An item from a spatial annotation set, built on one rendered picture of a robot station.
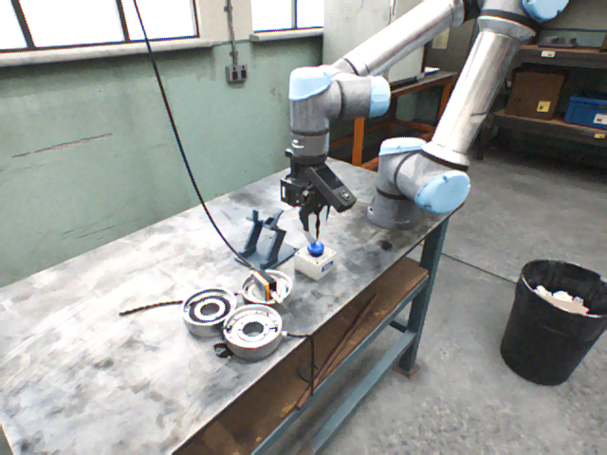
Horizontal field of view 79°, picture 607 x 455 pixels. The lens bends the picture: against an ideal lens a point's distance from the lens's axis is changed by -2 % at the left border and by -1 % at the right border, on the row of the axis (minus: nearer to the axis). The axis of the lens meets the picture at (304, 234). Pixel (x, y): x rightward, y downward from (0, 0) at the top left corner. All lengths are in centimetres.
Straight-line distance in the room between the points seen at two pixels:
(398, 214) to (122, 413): 77
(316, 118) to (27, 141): 167
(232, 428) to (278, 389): 14
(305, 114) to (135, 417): 57
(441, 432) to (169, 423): 115
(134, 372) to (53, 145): 162
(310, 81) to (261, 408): 70
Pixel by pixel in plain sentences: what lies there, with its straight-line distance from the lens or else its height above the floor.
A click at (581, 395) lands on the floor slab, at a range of 197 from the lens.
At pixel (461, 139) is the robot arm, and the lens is 90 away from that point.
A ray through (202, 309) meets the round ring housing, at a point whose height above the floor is 82.
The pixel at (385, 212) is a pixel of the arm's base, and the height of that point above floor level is 84.
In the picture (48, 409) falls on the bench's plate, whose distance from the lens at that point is 76.
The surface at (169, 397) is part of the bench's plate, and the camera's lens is 69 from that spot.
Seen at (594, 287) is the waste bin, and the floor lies 38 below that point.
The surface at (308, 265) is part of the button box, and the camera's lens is 85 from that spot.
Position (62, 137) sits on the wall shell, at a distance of 221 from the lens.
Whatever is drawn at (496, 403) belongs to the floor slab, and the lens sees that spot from 177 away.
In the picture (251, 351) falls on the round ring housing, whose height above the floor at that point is 83.
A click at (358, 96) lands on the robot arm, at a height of 119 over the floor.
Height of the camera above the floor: 134
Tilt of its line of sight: 32 degrees down
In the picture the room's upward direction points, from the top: straight up
